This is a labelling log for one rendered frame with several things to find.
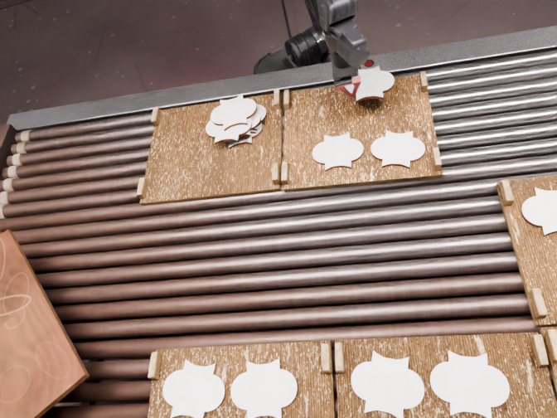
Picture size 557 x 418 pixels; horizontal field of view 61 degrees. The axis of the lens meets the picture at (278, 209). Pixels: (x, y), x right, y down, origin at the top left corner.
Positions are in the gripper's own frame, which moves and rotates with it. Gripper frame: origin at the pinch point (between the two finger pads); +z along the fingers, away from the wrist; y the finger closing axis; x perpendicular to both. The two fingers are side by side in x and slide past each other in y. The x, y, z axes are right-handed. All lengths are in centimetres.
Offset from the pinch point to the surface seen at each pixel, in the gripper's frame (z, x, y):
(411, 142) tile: 8.7, 13.4, 16.0
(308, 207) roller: 8.3, -14.5, 31.5
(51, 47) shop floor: 81, -228, -176
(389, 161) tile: 7.9, 7.4, 21.4
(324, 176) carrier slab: 6.9, -9.7, 23.4
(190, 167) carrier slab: 3, -48, 16
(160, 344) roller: 3, -50, 66
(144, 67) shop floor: 89, -148, -139
